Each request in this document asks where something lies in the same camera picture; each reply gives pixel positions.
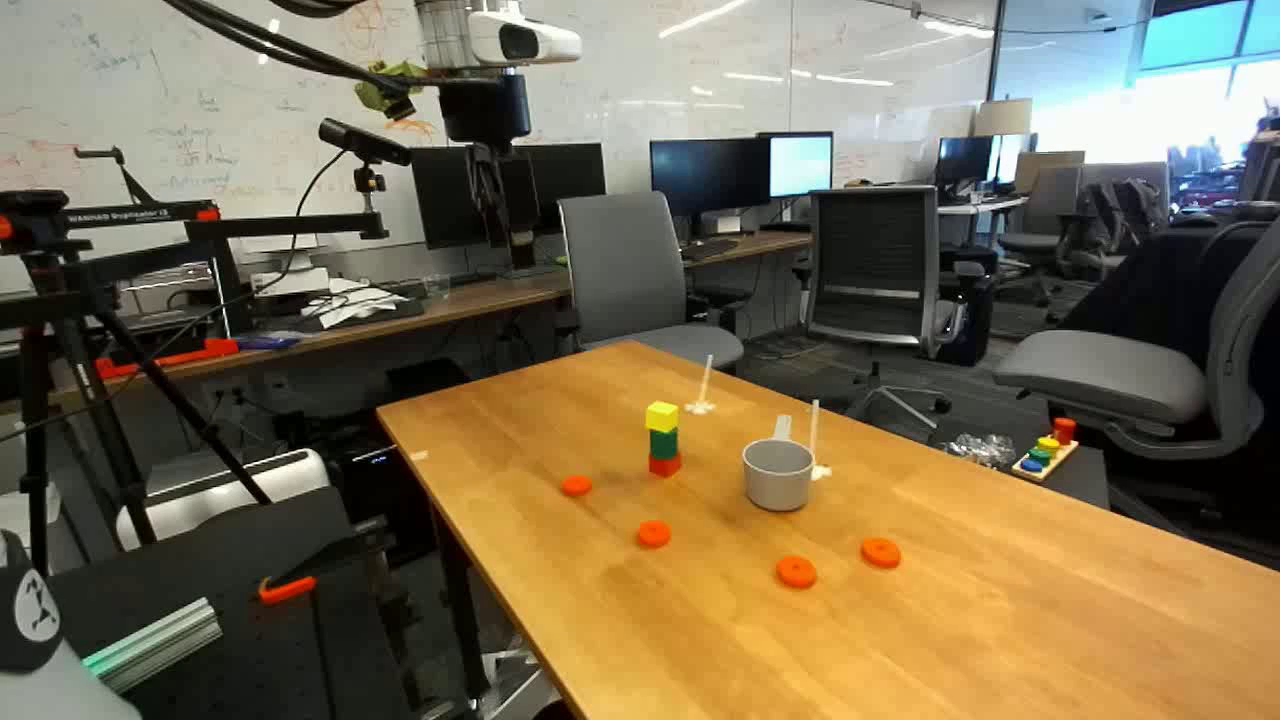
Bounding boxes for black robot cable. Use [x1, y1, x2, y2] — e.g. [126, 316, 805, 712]
[166, 0, 419, 102]

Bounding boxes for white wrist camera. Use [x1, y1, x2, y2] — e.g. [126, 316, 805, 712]
[470, 8, 590, 73]

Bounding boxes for orange clamp handle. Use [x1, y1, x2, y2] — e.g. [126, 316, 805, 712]
[256, 571, 323, 613]

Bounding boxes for black cart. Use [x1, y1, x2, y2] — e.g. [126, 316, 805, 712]
[48, 485, 419, 720]

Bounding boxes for long wooden desk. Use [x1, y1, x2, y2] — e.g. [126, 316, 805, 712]
[54, 227, 817, 405]

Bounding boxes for black camera tripod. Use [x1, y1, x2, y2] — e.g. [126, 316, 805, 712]
[0, 143, 392, 577]

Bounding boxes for red flat tool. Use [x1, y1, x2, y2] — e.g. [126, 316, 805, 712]
[92, 331, 243, 386]

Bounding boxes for black low stool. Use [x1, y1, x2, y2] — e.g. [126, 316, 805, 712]
[932, 420, 1114, 513]

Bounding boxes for black mesh office chair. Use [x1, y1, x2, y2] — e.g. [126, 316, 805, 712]
[805, 185, 961, 430]

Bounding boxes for lit computer monitor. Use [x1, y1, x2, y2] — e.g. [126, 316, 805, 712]
[764, 129, 841, 202]

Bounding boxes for colourful stacking toy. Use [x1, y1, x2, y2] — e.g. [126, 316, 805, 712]
[1010, 411, 1084, 485]

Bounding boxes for white papers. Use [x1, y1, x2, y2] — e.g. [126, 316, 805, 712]
[294, 272, 408, 331]

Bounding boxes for grey measuring cup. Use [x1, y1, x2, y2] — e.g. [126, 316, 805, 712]
[740, 411, 820, 514]

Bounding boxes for black draped cloth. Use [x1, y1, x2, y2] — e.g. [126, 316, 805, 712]
[1060, 214, 1276, 362]

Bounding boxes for wide dark monitor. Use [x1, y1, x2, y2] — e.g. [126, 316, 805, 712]
[408, 141, 608, 251]

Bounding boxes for dark computer monitor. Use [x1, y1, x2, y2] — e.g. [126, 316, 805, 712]
[648, 137, 774, 222]

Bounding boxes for black camera on boom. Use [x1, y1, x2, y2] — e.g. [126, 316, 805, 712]
[318, 117, 416, 242]

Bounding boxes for grey padded office chair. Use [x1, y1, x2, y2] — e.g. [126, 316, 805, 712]
[556, 188, 748, 373]

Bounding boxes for aluminium bar with green light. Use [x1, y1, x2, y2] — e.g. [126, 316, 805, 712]
[77, 590, 230, 698]

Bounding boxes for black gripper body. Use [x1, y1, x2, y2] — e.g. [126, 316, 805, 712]
[435, 73, 536, 147]

